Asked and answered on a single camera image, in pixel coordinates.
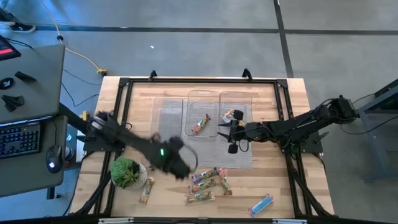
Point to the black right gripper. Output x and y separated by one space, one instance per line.
248 132

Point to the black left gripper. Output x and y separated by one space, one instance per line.
175 165

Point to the red wrapper granola bar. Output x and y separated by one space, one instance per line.
202 186
201 124
224 182

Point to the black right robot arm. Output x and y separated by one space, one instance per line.
298 126

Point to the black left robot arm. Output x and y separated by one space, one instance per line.
133 141

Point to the grey woven mat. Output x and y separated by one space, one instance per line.
217 155

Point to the clear plastic bin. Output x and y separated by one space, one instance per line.
166 116
236 99
202 102

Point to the green plant in woven pot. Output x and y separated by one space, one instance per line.
124 172

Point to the yellow clamp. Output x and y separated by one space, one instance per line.
82 115

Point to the black computer mouse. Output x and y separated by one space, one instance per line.
54 160

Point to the grey side desk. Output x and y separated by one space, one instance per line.
25 177

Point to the grey side desk panel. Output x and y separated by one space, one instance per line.
37 93

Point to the black keyboard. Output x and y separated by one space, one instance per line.
18 140

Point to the black flat bar piece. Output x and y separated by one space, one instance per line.
25 76

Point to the black round disc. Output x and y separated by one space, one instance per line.
11 84

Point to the tablet with red screen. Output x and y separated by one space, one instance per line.
7 49

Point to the person's shoe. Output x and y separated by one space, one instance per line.
23 28

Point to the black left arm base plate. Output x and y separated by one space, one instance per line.
96 147

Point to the white metal bracket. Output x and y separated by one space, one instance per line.
115 221
289 221

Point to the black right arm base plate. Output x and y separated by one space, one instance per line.
311 148

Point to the blue-grey metal table frame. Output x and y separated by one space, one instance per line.
374 146

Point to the black bracket piece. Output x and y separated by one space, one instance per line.
14 102

